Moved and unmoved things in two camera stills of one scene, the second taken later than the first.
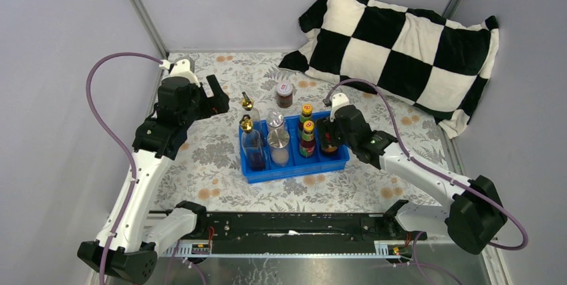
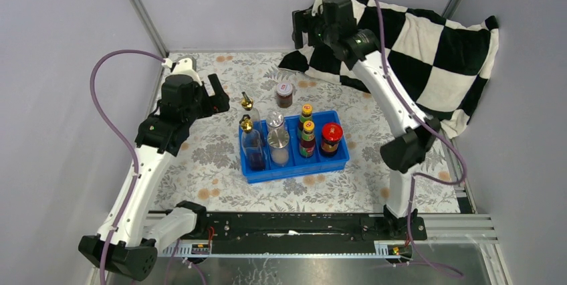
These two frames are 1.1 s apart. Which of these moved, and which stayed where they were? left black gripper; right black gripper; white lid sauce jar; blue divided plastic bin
Moved: right black gripper
Stayed: blue divided plastic bin; left black gripper; white lid sauce jar
